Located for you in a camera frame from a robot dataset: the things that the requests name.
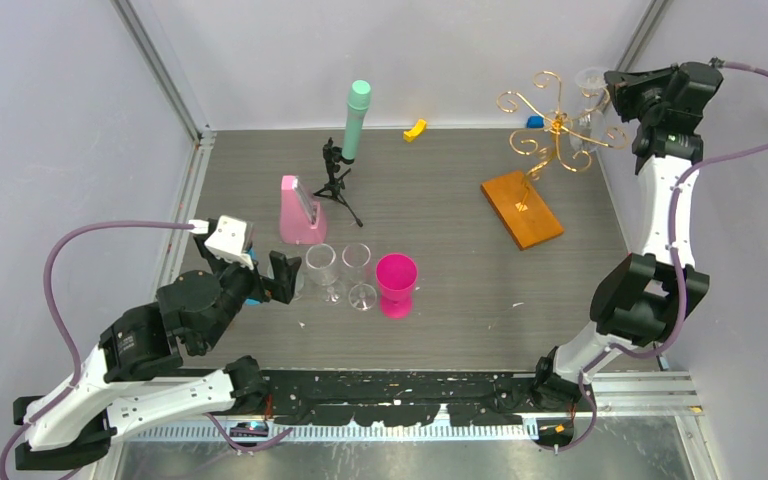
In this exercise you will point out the pink phone stand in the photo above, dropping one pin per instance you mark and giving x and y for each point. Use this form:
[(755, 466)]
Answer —
[(293, 226)]

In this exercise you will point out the clear tall wine glass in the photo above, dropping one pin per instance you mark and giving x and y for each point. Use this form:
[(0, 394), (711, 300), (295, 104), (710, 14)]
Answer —
[(587, 118)]

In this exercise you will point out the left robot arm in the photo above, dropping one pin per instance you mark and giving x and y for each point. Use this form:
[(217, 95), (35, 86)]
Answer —
[(134, 378)]

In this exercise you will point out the blue block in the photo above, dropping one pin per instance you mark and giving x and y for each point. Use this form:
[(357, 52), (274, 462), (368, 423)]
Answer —
[(535, 122)]

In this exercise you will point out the yellow banana toy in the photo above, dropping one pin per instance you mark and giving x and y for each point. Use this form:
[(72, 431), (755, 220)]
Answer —
[(415, 131)]

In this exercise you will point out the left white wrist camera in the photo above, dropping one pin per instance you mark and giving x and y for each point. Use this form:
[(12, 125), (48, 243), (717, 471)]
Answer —
[(226, 239)]

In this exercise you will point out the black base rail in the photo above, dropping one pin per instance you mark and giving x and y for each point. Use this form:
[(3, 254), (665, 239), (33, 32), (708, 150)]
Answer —
[(396, 398)]

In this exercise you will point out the orange wooden rack base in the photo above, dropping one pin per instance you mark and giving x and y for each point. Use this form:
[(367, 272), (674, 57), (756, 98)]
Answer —
[(522, 211)]

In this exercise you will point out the clear ribbed wine glass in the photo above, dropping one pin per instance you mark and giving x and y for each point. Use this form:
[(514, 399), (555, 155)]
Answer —
[(299, 286)]

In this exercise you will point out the gold wine glass rack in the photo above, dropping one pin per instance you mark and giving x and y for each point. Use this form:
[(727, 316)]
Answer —
[(557, 122)]

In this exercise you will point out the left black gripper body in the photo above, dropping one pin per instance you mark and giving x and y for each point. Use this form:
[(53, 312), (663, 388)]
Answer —
[(243, 283)]

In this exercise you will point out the smartphone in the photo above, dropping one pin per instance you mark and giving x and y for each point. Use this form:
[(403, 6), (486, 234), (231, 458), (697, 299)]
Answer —
[(305, 201)]

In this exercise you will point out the green microphone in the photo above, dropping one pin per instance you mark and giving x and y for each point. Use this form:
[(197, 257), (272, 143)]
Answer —
[(358, 103)]

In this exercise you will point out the clear flute wine glass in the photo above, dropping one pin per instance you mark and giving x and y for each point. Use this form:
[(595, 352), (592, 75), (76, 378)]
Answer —
[(357, 261)]

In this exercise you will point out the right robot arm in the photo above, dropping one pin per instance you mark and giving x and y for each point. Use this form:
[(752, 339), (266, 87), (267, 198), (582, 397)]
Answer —
[(639, 308)]

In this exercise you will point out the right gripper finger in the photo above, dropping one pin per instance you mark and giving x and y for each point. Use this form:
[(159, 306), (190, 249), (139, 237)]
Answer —
[(626, 102), (619, 80)]

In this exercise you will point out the pink wine glass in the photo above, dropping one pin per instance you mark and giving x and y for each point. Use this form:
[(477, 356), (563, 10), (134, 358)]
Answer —
[(396, 275)]

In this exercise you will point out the black tripod stand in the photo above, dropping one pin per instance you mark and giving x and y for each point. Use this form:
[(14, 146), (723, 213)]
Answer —
[(337, 168)]

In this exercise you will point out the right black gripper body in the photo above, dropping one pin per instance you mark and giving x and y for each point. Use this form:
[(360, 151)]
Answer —
[(655, 88)]

